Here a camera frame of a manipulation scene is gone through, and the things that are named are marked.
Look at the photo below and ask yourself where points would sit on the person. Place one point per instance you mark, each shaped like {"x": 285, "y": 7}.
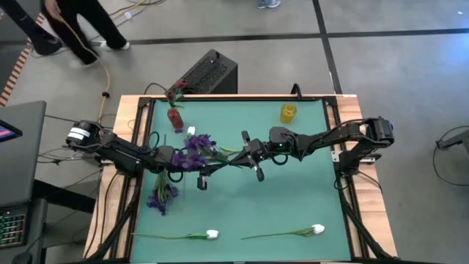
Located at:
{"x": 106, "y": 25}

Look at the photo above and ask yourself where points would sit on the yellow glass vase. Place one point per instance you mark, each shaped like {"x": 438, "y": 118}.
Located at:
{"x": 288, "y": 113}

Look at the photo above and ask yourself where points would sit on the green table mat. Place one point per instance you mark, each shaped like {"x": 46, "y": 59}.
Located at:
{"x": 275, "y": 205}

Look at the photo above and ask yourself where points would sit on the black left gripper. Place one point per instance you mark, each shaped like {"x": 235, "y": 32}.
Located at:
{"x": 202, "y": 182}

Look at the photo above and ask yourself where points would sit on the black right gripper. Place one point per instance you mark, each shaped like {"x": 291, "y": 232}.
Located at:
{"x": 260, "y": 152}

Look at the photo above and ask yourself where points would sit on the black hook clamp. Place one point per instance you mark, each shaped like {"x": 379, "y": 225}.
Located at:
{"x": 296, "y": 89}

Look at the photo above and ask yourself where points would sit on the backlit keyboard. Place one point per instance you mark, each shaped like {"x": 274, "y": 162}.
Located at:
{"x": 12, "y": 229}

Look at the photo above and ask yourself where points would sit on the white tulip with blue mark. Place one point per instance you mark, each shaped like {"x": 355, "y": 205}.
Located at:
{"x": 191, "y": 130}

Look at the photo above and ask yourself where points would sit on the black perforated computer case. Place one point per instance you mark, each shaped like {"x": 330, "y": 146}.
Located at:
{"x": 212, "y": 73}

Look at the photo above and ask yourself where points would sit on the black floor stand foot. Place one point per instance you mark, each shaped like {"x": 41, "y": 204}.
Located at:
{"x": 454, "y": 139}

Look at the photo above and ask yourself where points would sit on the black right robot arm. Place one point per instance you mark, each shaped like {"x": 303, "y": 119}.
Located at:
{"x": 329, "y": 137}

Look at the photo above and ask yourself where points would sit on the grey side table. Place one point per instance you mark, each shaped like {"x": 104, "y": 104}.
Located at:
{"x": 22, "y": 172}

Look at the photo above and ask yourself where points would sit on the silver mounting bracket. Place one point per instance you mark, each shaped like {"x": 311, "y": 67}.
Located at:
{"x": 334, "y": 155}

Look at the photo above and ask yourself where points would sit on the person's hand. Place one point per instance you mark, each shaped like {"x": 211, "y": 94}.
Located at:
{"x": 54, "y": 9}

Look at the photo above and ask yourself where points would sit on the black aluminium table frame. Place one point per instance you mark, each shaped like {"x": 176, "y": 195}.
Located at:
{"x": 328, "y": 103}

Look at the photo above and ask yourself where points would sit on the black flat beam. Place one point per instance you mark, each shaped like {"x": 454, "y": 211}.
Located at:
{"x": 62, "y": 196}

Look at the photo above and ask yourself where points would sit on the red glass vase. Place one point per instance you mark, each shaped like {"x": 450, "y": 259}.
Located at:
{"x": 175, "y": 119}

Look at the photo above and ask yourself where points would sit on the red artificial tulip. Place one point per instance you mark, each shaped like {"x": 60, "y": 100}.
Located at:
{"x": 170, "y": 95}
{"x": 181, "y": 83}

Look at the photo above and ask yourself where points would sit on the white artificial tulip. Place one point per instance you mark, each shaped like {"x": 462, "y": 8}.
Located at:
{"x": 318, "y": 229}
{"x": 212, "y": 234}

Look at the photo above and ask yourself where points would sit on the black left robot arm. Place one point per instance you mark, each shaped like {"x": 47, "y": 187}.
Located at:
{"x": 121, "y": 154}

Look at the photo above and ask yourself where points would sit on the person's shoes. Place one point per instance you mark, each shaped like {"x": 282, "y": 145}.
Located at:
{"x": 269, "y": 3}

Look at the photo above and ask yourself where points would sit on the purple artificial flower bunch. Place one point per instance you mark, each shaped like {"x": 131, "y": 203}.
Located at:
{"x": 198, "y": 144}
{"x": 161, "y": 199}

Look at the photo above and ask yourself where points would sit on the small screen device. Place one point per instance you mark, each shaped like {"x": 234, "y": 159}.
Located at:
{"x": 7, "y": 132}

